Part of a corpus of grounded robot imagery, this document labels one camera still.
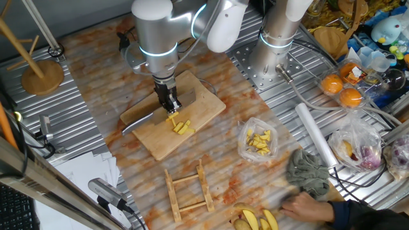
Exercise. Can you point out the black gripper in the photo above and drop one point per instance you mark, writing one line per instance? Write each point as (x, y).
(166, 92)

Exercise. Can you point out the steel kitchen knife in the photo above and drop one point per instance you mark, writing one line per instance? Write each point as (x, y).
(134, 124)

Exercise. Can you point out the dark sleeved forearm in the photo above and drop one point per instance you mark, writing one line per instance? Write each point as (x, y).
(367, 217)

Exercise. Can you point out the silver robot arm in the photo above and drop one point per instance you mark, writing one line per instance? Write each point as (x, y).
(156, 32)

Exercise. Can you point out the person bare hand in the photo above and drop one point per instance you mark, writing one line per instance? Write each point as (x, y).
(308, 208)

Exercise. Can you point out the cut yellow potato slice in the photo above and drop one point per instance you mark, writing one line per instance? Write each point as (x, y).
(168, 120)
(178, 127)
(173, 115)
(191, 130)
(182, 129)

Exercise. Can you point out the thin yellow potato strip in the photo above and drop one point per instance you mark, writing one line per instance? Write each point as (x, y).
(173, 122)

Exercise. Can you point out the wooden cutting board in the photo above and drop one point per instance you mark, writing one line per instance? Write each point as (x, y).
(166, 143)

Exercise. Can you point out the orange marble pattern mat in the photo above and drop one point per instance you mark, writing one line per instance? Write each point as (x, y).
(96, 80)

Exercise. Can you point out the metal robot mounting plate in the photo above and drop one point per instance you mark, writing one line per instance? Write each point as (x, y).
(243, 64)

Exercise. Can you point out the plastic bag of potato pieces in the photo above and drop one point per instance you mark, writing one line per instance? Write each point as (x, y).
(252, 123)

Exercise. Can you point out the wooden knife rack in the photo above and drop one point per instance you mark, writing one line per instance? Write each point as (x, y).
(172, 198)

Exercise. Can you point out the white paper sheet stack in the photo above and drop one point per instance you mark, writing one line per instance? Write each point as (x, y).
(73, 179)

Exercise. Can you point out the wooden round base stand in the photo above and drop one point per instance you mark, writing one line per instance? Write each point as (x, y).
(43, 80)

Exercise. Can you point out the whole brown potato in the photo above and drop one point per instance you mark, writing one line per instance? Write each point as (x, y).
(241, 224)

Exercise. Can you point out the white plastic wrap roll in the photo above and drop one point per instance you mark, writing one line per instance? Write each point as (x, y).
(314, 134)

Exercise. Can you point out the white rod stand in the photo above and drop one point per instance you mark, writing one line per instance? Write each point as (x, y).
(41, 25)

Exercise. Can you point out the grey green cloth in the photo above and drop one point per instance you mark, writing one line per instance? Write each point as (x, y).
(306, 172)

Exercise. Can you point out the small yellow potato wedge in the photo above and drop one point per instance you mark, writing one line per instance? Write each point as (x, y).
(264, 224)

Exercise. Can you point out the orange pole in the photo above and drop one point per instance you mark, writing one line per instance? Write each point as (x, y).
(6, 127)

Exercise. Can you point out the wooden disc with stick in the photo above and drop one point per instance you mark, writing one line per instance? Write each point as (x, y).
(330, 41)

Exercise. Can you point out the clear glass jar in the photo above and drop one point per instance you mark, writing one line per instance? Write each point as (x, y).
(314, 8)

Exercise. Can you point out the orange fruit with label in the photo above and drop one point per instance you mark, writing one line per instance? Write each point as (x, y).
(346, 68)

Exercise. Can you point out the black keyboard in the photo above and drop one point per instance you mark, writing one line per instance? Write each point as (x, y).
(16, 211)

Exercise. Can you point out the clear plastic fruit container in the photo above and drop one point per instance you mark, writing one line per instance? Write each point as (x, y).
(364, 84)

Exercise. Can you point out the purple onion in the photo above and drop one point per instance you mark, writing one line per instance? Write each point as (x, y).
(370, 158)

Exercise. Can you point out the clear plastic cups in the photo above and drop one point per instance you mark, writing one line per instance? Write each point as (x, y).
(374, 60)

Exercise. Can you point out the clear glass bowl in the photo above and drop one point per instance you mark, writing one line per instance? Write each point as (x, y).
(394, 80)

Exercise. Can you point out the blue plush toy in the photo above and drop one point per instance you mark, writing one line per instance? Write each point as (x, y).
(385, 30)

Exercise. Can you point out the green yellow toy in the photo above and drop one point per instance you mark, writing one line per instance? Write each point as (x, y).
(396, 52)

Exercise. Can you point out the clear bag of purple vegetables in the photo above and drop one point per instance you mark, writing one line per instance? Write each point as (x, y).
(399, 159)

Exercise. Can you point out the grey camera mounting bracket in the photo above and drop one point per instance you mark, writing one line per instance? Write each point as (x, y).
(132, 60)

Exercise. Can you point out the grey cylindrical camera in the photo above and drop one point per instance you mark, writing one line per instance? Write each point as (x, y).
(105, 191)

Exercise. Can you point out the grey camera on clamp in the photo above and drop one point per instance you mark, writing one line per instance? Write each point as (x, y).
(45, 126)

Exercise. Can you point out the steel frame rail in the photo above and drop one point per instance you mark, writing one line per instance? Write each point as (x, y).
(48, 188)

